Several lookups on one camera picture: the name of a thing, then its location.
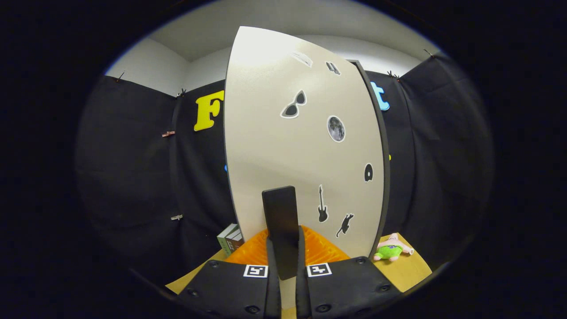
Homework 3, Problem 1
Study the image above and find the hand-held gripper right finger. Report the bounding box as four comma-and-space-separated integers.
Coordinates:
296, 225, 401, 319

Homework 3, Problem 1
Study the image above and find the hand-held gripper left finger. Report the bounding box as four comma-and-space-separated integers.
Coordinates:
175, 228, 282, 319

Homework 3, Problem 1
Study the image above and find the black door handle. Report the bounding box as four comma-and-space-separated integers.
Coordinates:
262, 186, 299, 280

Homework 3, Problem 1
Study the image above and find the beige cabinet door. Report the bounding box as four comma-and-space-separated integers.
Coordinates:
224, 26, 385, 260

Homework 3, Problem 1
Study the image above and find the green book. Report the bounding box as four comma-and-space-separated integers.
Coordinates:
217, 223, 240, 257

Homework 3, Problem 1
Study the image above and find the green plush toy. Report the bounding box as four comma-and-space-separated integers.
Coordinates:
373, 233, 415, 262

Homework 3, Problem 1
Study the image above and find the dark grey cabinet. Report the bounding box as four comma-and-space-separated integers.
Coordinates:
348, 60, 391, 258

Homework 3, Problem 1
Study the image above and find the black backdrop cloth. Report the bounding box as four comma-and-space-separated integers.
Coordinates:
75, 55, 494, 284

